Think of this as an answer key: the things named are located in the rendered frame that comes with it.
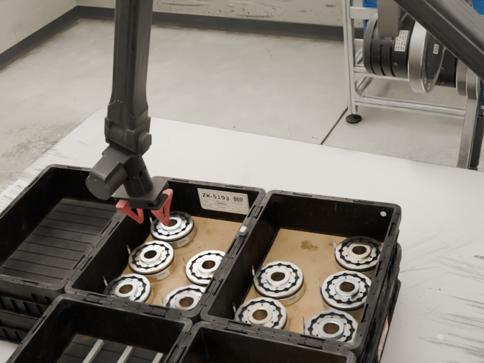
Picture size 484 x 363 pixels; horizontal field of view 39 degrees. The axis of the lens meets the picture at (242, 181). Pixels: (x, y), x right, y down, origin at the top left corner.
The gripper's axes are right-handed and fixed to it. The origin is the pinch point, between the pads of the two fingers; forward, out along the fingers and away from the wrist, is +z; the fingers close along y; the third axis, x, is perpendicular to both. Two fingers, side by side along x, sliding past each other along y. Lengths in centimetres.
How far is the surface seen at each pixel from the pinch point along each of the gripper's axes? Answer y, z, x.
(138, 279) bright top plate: -1.6, 8.3, -9.6
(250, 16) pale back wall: -109, 98, 286
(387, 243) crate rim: 48.8, 5.4, 5.7
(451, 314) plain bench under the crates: 60, 29, 10
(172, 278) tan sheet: 3.5, 11.9, -5.3
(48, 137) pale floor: -176, 95, 146
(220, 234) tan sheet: 8.1, 13.3, 10.6
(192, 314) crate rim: 18.8, 1.7, -21.1
